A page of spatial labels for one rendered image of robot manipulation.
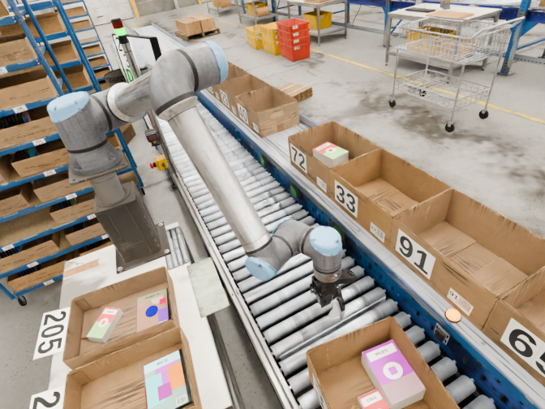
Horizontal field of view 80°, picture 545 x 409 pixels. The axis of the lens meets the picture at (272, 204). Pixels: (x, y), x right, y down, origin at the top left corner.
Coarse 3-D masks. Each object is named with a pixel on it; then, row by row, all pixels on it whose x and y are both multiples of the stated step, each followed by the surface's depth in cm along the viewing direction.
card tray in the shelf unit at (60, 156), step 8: (40, 144) 222; (48, 144) 224; (56, 144) 226; (16, 152) 208; (40, 152) 224; (48, 152) 222; (56, 152) 201; (64, 152) 203; (16, 160) 203; (24, 160) 197; (32, 160) 198; (40, 160) 200; (48, 160) 202; (56, 160) 204; (64, 160) 205; (16, 168) 197; (24, 168) 199; (32, 168) 201; (40, 168) 202; (48, 168) 204
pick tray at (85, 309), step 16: (160, 272) 140; (112, 288) 136; (128, 288) 139; (144, 288) 142; (160, 288) 141; (80, 304) 134; (96, 304) 137; (112, 304) 138; (128, 304) 137; (176, 304) 134; (80, 320) 132; (96, 320) 133; (128, 320) 130; (176, 320) 123; (80, 336) 128; (112, 336) 126; (128, 336) 115; (144, 336) 117; (64, 352) 113; (80, 352) 122; (96, 352) 113; (112, 352) 116
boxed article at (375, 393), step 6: (372, 390) 96; (378, 390) 96; (360, 396) 96; (366, 396) 95; (372, 396) 95; (378, 396) 95; (360, 402) 94; (366, 402) 94; (372, 402) 94; (378, 402) 94; (384, 402) 94; (366, 408) 93; (372, 408) 93; (378, 408) 92; (384, 408) 92
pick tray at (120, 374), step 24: (168, 336) 116; (96, 360) 109; (120, 360) 113; (144, 360) 116; (72, 384) 107; (96, 384) 112; (120, 384) 111; (192, 384) 100; (72, 408) 103; (96, 408) 106; (120, 408) 105; (144, 408) 104; (192, 408) 95
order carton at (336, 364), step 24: (360, 336) 101; (384, 336) 106; (312, 360) 99; (336, 360) 105; (360, 360) 107; (408, 360) 98; (312, 384) 102; (336, 384) 102; (360, 384) 101; (432, 384) 88; (336, 408) 97; (360, 408) 96; (408, 408) 95; (432, 408) 92; (456, 408) 80
